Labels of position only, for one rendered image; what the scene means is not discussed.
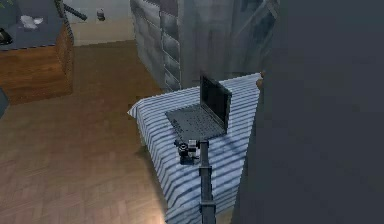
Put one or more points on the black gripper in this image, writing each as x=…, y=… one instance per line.
x=184, y=150

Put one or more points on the dark grey laptop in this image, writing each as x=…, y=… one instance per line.
x=203, y=116

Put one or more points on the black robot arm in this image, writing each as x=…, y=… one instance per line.
x=206, y=180

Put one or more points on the blue white striped bed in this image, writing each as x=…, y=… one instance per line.
x=200, y=173

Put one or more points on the grey chest of drawers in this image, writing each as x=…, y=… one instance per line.
x=160, y=43

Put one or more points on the small grey round object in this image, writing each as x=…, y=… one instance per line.
x=100, y=14

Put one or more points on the brown wooden desk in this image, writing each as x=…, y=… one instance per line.
x=30, y=63

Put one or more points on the white crumpled cloth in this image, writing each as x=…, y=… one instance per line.
x=30, y=22

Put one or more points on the black round object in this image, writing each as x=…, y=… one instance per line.
x=4, y=36

